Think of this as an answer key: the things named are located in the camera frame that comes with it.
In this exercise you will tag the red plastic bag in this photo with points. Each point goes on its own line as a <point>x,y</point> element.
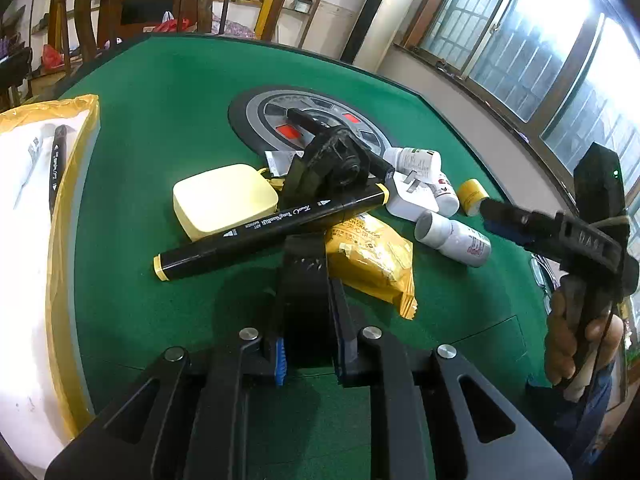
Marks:
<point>172,25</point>
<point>52,56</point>

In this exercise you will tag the person's right hand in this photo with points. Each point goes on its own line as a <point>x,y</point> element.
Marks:
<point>557,340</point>

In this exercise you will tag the pale yellow case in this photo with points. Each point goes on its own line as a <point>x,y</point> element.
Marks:
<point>220,200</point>

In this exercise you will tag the small yellow jar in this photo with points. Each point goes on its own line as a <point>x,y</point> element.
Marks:
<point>471,192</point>

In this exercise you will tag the black metal hand tool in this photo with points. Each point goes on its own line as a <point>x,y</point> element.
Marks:
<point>335,160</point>

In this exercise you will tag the black marker with white print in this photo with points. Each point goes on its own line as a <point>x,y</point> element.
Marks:
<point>56,175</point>

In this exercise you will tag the white box with yellow rim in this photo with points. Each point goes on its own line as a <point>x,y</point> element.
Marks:
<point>30,310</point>

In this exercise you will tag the white bottle with green label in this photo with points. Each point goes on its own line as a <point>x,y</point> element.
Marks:
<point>415,160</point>

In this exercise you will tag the floral cloth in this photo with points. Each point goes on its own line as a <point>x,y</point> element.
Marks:
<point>235,27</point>

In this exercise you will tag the barred window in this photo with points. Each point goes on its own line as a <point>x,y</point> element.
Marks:
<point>500,35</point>

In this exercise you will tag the black marker with yellow ends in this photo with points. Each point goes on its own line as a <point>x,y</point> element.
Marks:
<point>260,225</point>

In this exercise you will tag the white bottle with printed label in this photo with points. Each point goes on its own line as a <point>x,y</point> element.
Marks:
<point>450,235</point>

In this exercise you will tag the person's right forearm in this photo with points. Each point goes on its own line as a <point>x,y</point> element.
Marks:
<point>585,420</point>

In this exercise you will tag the wooden wall cabinet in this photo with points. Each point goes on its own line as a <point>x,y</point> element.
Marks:
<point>280,0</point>

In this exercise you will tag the eyeglasses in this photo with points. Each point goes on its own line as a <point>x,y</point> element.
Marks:
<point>536,272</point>

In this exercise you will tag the white power adapter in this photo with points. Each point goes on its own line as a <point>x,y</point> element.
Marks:
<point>410,205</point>

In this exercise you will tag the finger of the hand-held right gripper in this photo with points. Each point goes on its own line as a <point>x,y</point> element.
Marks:
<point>520,232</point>

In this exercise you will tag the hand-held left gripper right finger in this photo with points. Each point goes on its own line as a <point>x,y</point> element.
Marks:
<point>340,360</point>

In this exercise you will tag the white printed sachet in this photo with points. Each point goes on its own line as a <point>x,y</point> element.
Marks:
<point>277,160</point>

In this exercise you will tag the round grey table control panel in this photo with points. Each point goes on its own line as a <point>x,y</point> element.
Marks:
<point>260,110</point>

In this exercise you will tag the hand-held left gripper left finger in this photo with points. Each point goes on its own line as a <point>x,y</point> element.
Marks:
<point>280,362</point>

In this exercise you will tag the white bottle with red label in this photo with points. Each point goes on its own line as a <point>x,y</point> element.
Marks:
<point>446,200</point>

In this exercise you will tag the yellow snack packet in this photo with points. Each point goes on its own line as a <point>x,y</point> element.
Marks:
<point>370,260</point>

